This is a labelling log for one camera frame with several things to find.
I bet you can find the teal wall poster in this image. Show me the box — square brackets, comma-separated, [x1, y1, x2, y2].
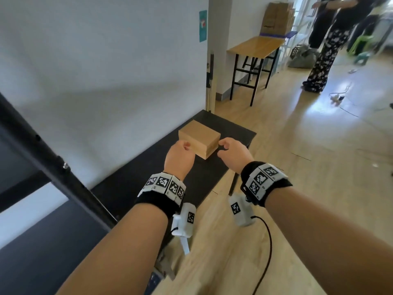
[199, 10, 208, 43]

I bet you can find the black camera cable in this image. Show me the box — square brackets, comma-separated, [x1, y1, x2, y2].
[251, 215, 274, 295]

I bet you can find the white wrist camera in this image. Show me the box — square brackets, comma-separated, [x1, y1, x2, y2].
[228, 193, 256, 228]
[171, 203, 197, 255]

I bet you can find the person's right hand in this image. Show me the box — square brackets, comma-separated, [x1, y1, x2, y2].
[217, 137, 255, 174]

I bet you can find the grey waist device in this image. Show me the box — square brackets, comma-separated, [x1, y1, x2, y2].
[144, 243, 173, 295]

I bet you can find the person's right forearm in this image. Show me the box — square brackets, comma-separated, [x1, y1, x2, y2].
[263, 187, 393, 295]

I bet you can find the grey bag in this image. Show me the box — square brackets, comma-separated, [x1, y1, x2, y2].
[288, 44, 320, 70]

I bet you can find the wooden table with black legs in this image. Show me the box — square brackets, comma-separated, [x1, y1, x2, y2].
[226, 36, 286, 107]

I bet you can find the light wooden box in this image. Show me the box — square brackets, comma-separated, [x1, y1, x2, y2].
[178, 120, 221, 160]

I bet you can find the person's left hand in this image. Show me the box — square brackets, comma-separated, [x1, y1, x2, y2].
[164, 140, 196, 182]

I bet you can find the stack of cardboard boxes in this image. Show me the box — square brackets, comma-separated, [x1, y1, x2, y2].
[261, 2, 296, 36]

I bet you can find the black marker wristband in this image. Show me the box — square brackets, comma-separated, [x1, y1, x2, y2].
[240, 161, 293, 208]
[134, 172, 187, 220]

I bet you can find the person's left forearm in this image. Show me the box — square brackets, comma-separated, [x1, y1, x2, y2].
[56, 202, 170, 295]

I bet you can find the green plastic stool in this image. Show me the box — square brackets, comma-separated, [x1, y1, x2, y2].
[348, 34, 374, 56]

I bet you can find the black metal frame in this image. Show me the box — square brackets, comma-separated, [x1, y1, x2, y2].
[0, 92, 119, 233]

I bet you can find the purple flat sheet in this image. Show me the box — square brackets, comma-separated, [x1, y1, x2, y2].
[259, 30, 298, 39]

